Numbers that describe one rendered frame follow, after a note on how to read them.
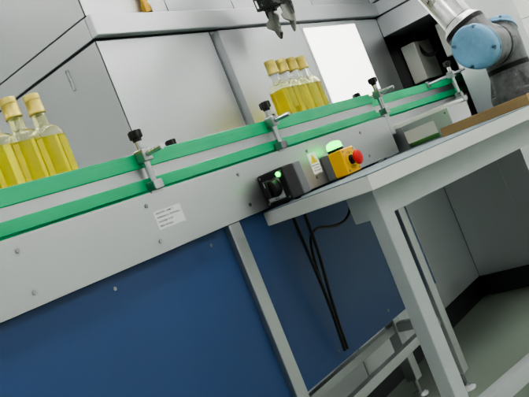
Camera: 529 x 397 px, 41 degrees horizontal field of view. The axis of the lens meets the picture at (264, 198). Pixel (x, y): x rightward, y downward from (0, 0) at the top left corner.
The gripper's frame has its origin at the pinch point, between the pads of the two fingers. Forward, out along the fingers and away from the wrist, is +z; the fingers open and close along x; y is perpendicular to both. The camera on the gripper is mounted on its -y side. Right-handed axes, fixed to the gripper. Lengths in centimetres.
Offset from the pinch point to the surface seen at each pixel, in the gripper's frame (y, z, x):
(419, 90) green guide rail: -67, 30, 3
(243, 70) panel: 14.9, 7.1, -11.4
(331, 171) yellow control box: 34, 47, 19
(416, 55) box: -107, 13, -11
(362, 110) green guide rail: -1.5, 33.3, 13.5
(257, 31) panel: -0.6, -5.3, -11.7
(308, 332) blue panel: 64, 81, 15
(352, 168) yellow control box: 32, 49, 23
